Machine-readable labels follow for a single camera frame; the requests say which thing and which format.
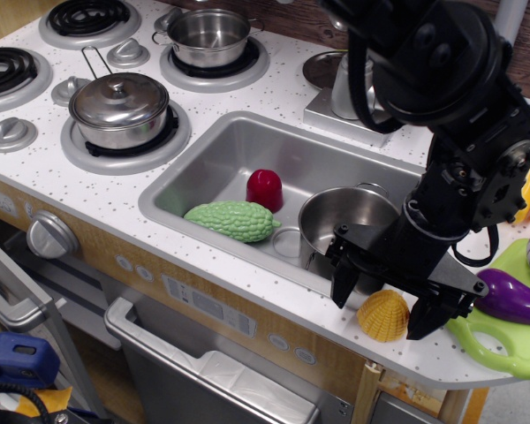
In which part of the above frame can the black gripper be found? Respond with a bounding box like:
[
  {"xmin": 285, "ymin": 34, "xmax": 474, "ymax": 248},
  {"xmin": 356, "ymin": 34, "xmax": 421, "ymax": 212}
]
[{"xmin": 325, "ymin": 223, "xmax": 488, "ymax": 340}]

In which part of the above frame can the yellow toy corn piece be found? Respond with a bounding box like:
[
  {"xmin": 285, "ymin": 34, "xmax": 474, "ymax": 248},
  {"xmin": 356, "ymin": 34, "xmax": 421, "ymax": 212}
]
[{"xmin": 356, "ymin": 290, "xmax": 410, "ymax": 343}]

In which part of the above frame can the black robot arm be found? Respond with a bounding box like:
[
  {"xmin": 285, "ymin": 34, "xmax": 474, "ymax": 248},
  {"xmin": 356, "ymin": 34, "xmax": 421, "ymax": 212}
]
[{"xmin": 322, "ymin": 1, "xmax": 530, "ymax": 340}]

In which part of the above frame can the steel pot in sink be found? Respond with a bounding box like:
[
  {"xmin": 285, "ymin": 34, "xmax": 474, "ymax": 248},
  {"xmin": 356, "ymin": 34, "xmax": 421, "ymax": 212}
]
[{"xmin": 298, "ymin": 181, "xmax": 403, "ymax": 296}]

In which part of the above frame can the grey toy sink basin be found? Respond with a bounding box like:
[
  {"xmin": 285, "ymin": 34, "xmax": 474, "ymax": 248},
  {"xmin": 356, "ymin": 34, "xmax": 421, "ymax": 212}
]
[{"xmin": 139, "ymin": 111, "xmax": 423, "ymax": 296}]

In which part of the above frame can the open steel pot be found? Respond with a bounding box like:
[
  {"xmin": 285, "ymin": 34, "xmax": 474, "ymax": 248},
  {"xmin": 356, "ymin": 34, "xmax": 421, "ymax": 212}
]
[{"xmin": 152, "ymin": 9, "xmax": 255, "ymax": 68}]

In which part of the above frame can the steel pot with lid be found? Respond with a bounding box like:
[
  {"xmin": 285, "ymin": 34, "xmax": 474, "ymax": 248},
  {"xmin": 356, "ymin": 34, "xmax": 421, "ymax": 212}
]
[{"xmin": 68, "ymin": 72, "xmax": 170, "ymax": 150}]

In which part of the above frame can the purple toy eggplant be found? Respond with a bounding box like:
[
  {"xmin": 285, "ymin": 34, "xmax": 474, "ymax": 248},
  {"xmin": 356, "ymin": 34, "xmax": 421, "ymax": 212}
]
[{"xmin": 474, "ymin": 269, "xmax": 530, "ymax": 325}]

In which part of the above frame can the green plastic cutting board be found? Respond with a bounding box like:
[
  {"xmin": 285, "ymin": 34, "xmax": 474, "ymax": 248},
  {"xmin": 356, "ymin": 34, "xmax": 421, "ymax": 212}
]
[{"xmin": 446, "ymin": 238, "xmax": 530, "ymax": 380}]

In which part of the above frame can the green toy bitter gourd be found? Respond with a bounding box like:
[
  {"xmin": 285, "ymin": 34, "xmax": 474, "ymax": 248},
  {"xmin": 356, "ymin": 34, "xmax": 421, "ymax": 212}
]
[{"xmin": 184, "ymin": 201, "xmax": 281, "ymax": 243}]

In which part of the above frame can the red toy cup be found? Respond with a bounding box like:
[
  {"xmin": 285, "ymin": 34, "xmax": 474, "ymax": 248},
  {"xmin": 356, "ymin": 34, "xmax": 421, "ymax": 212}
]
[{"xmin": 246, "ymin": 169, "xmax": 284, "ymax": 213}]

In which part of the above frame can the silver toy faucet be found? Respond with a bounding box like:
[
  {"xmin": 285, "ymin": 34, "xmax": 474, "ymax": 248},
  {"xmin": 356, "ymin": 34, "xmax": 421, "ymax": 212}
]
[{"xmin": 303, "ymin": 54, "xmax": 391, "ymax": 148}]

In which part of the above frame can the silver dishwasher door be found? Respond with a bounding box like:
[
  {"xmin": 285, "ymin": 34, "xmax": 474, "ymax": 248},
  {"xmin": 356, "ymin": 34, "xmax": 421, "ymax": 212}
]
[{"xmin": 103, "ymin": 284, "xmax": 353, "ymax": 423}]

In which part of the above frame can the round steel lid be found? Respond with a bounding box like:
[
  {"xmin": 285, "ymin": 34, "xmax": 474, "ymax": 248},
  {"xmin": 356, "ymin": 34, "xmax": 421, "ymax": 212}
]
[{"xmin": 302, "ymin": 50, "xmax": 347, "ymax": 89}]

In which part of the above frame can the grey support pole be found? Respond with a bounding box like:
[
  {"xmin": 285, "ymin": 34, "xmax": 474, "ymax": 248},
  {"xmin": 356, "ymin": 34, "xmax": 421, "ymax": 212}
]
[{"xmin": 495, "ymin": 0, "xmax": 528, "ymax": 45}]

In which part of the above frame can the silver oven dial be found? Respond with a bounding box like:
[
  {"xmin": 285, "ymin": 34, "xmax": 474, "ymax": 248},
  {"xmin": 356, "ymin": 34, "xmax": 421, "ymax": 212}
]
[{"xmin": 26, "ymin": 210, "xmax": 80, "ymax": 259}]

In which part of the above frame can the silver stove knob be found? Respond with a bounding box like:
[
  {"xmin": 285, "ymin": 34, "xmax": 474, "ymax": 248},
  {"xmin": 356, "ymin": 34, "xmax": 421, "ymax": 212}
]
[
  {"xmin": 0, "ymin": 117, "xmax": 37, "ymax": 153},
  {"xmin": 107, "ymin": 38, "xmax": 150, "ymax": 69},
  {"xmin": 154, "ymin": 7, "xmax": 183, "ymax": 32},
  {"xmin": 51, "ymin": 76, "xmax": 91, "ymax": 107}
]

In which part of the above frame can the blue clamp tool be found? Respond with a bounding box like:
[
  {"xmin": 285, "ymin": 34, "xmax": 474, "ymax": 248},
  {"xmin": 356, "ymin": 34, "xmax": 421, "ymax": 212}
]
[{"xmin": 0, "ymin": 332, "xmax": 61, "ymax": 389}]

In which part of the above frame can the black coil burner rear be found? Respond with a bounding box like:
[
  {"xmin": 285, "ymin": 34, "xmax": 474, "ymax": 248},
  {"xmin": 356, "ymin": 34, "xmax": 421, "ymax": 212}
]
[{"xmin": 47, "ymin": 0, "xmax": 131, "ymax": 36}]

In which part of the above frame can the black coil burner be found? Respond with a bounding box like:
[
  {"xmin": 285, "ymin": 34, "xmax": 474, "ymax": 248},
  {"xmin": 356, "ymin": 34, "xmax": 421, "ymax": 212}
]
[
  {"xmin": 47, "ymin": 0, "xmax": 131, "ymax": 36},
  {"xmin": 0, "ymin": 48, "xmax": 38, "ymax": 95}
]

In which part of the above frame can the black coil burner left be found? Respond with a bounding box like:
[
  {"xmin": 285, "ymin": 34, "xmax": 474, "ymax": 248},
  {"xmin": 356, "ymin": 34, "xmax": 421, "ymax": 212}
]
[{"xmin": 0, "ymin": 48, "xmax": 38, "ymax": 95}]

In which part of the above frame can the silver oven door handle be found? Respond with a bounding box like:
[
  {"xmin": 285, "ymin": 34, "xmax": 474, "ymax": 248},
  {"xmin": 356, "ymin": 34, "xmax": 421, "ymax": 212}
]
[{"xmin": 0, "ymin": 229, "xmax": 54, "ymax": 332}]

